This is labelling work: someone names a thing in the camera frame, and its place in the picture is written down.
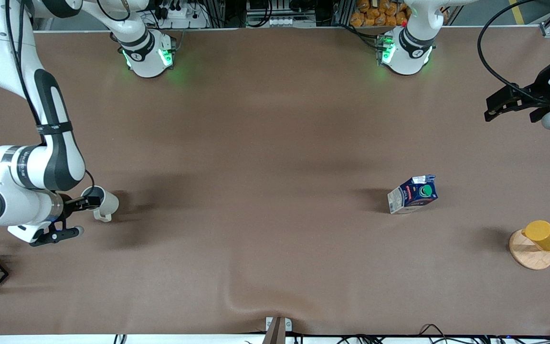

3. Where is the round wooden mug stand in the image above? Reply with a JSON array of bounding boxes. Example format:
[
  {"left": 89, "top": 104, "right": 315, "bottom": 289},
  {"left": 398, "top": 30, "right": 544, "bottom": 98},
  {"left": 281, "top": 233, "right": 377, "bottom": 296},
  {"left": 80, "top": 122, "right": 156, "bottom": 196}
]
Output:
[{"left": 509, "top": 229, "right": 550, "bottom": 270}]

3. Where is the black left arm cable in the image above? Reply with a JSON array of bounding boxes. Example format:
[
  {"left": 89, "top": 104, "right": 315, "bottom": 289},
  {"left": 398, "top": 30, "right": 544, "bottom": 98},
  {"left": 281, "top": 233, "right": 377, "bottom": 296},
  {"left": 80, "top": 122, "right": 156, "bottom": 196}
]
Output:
[{"left": 477, "top": 0, "right": 550, "bottom": 103}]

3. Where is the blue milk carton green cap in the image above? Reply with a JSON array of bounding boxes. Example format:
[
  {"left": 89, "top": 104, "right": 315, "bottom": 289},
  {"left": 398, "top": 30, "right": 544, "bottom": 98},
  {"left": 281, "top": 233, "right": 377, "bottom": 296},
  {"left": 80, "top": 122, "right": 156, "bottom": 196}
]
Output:
[{"left": 388, "top": 174, "right": 438, "bottom": 215}]

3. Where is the bag of orange buns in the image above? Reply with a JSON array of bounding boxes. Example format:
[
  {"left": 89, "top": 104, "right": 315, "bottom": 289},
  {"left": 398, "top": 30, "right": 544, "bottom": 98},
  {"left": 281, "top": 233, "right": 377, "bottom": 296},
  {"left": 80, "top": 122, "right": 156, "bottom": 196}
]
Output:
[{"left": 350, "top": 0, "right": 412, "bottom": 27}]

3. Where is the white ceramic mug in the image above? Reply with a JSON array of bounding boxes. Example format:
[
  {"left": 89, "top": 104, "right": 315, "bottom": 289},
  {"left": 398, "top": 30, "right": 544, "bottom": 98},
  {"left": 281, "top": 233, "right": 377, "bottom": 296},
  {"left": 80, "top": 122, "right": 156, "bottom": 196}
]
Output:
[{"left": 82, "top": 186, "right": 119, "bottom": 223}]

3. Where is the yellow plastic cup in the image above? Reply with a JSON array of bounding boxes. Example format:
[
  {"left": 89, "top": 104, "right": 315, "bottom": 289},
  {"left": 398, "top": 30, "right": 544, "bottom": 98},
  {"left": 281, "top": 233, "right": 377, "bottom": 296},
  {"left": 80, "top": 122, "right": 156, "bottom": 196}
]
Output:
[{"left": 522, "top": 220, "right": 550, "bottom": 252}]

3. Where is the white power strip with plugs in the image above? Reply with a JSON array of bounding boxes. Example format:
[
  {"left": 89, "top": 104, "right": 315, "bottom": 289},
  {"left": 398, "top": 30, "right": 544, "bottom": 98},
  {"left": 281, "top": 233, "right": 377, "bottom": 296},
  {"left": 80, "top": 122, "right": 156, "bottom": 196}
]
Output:
[{"left": 157, "top": 0, "right": 209, "bottom": 29}]

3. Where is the small white socket strip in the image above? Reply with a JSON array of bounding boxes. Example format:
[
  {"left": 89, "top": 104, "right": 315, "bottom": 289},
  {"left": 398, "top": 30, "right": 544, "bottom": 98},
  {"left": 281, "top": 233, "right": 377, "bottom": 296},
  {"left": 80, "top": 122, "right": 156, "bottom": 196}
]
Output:
[{"left": 268, "top": 16, "right": 317, "bottom": 28}]

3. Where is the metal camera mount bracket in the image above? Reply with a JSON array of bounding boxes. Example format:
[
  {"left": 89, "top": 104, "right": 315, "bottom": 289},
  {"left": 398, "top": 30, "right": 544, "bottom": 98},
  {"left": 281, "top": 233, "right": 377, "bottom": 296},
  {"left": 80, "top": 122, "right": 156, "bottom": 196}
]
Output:
[{"left": 262, "top": 316, "right": 293, "bottom": 344}]

